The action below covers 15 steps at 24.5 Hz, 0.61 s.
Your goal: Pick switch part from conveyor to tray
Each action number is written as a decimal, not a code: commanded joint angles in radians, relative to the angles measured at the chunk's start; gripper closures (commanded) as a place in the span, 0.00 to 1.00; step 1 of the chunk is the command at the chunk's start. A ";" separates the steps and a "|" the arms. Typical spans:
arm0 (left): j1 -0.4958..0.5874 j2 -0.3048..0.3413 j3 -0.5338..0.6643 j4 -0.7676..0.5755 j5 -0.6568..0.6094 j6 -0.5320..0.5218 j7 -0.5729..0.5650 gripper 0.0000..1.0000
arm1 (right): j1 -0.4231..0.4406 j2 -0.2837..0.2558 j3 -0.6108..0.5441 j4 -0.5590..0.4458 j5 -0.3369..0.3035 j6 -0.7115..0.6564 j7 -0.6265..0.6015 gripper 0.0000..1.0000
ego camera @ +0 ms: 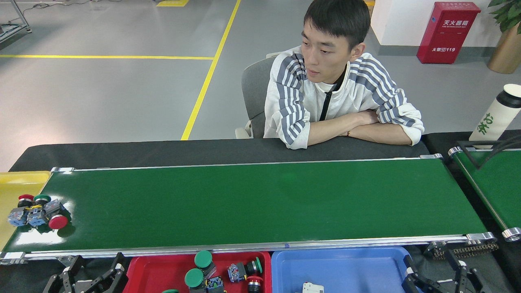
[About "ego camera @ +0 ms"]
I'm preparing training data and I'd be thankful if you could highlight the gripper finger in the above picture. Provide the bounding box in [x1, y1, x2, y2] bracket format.
[448, 249, 495, 293]
[88, 252, 129, 293]
[43, 256, 84, 293]
[402, 256, 444, 293]

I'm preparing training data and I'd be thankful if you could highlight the red mushroom button switch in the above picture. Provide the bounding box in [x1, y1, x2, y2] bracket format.
[43, 199, 70, 230]

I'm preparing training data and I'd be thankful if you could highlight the small green button switch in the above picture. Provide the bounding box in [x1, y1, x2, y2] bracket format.
[26, 195, 52, 228]
[227, 256, 263, 283]

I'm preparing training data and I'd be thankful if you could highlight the small red button switch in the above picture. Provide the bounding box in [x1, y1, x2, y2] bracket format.
[246, 276, 264, 293]
[7, 194, 35, 227]

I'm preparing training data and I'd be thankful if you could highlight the blue block push button switch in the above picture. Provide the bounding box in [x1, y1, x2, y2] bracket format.
[205, 276, 225, 293]

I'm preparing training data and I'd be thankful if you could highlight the red plastic tray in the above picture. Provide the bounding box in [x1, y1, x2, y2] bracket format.
[123, 251, 272, 293]

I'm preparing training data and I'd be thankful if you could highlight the blue plastic tray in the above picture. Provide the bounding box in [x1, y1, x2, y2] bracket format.
[271, 245, 420, 293]

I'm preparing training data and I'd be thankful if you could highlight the green conveyor belt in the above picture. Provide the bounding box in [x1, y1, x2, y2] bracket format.
[0, 155, 498, 265]
[448, 146, 521, 243]

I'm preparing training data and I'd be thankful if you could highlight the yellow plastic tray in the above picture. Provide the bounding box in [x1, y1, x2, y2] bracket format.
[0, 171, 51, 249]

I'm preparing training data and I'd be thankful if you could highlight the person's right hand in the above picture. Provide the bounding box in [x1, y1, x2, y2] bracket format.
[358, 109, 380, 125]

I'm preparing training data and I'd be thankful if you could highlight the black table cover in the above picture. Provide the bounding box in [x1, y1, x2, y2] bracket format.
[9, 130, 521, 172]

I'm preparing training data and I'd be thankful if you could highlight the white bottle black lid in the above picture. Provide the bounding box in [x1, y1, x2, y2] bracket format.
[468, 83, 521, 149]

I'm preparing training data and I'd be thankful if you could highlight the person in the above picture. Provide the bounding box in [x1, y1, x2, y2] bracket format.
[263, 0, 425, 150]

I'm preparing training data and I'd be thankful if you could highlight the gold plant pot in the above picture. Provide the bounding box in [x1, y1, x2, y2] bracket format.
[487, 22, 521, 74]

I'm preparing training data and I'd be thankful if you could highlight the grey office chair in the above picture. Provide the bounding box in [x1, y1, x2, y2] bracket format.
[235, 52, 281, 139]

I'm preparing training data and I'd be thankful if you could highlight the red fire extinguisher cabinet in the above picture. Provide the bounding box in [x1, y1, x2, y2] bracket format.
[416, 1, 482, 64]

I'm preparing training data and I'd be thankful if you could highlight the silver metal rack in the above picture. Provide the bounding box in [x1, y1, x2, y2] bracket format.
[0, 0, 32, 43]

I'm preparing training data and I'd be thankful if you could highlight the green potted plant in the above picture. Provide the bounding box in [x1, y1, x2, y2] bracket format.
[488, 0, 521, 34]

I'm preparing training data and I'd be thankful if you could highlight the black drive chain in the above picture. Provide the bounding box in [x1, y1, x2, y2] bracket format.
[425, 240, 499, 261]

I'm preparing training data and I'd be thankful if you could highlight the black metal bracket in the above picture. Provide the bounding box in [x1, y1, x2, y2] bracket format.
[458, 136, 521, 169]

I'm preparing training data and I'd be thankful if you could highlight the black floor cable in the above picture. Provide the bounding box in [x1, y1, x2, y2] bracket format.
[22, 0, 135, 12]

